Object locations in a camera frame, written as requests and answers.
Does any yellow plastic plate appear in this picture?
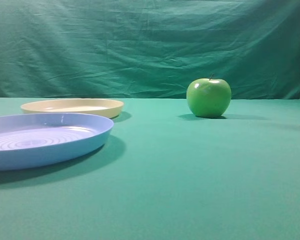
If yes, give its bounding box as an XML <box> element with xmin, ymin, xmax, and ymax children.
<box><xmin>20</xmin><ymin>98</ymin><xmax>124</xmax><ymax>119</ymax></box>

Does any blue plastic plate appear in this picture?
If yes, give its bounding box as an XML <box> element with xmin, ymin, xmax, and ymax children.
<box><xmin>0</xmin><ymin>113</ymin><xmax>114</xmax><ymax>171</ymax></box>

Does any green tablecloth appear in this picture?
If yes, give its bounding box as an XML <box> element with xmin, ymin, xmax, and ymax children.
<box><xmin>0</xmin><ymin>99</ymin><xmax>300</xmax><ymax>240</ymax></box>

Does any green apple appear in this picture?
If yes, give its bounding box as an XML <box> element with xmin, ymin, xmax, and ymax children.
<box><xmin>186</xmin><ymin>76</ymin><xmax>232</xmax><ymax>118</ymax></box>

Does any green cloth backdrop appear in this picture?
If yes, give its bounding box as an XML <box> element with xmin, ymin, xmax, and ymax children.
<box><xmin>0</xmin><ymin>0</ymin><xmax>300</xmax><ymax>99</ymax></box>

